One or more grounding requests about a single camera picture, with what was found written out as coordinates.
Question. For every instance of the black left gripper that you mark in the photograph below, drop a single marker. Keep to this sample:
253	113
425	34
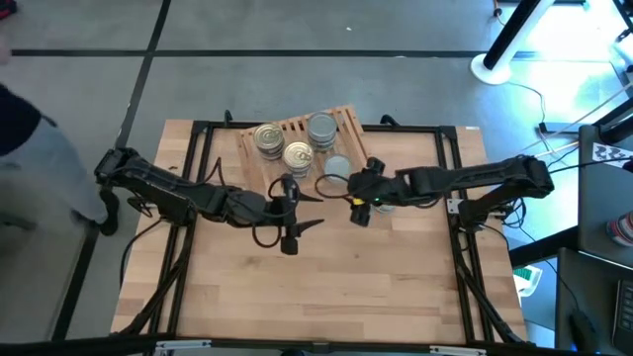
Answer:
267	210

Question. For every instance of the white tower fan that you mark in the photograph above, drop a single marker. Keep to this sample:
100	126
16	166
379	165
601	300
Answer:
489	69

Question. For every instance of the white paper black marker pattern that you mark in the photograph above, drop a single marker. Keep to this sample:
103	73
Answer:
610	154

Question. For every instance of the red object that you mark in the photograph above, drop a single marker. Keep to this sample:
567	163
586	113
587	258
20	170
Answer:
6	9

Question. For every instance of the silver rail bracket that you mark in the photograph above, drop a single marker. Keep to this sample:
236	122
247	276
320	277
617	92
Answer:
457	350
180	344

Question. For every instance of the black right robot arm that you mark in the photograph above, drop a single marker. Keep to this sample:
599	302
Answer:
470	175

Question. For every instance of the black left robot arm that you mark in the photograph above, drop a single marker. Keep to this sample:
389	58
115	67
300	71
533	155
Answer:
168	188

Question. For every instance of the black desk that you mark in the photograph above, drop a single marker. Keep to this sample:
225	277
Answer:
583	287
601	198

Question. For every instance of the person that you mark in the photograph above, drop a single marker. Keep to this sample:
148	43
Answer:
44	158

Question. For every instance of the black desk crossbar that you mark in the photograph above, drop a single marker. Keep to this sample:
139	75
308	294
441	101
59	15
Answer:
544	247

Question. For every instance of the black table clamp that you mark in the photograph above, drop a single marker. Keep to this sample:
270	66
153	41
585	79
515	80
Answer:
389	119
227	117

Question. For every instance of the black computer mouse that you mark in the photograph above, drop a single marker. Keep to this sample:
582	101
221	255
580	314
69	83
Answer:
585	329

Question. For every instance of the black camera rail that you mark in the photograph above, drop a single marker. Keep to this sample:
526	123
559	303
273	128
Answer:
277	342

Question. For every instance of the white green box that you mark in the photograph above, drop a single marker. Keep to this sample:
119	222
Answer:
526	277

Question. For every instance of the black keyboard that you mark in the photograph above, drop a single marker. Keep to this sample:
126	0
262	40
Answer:
625	309

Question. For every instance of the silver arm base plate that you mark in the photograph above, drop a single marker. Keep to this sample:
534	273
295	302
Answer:
454	205

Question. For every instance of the striped colourful round object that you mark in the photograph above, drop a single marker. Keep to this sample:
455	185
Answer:
623	230

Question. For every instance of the black metal table frame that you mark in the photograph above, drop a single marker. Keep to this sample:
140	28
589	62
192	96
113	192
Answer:
410	128

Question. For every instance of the wooden slatted shelf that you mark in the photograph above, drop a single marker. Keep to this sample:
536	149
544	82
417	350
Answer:
247	158

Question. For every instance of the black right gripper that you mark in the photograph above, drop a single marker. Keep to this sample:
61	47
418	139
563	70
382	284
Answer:
383	188

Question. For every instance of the black power strip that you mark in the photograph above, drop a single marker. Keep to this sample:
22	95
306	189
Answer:
559	128

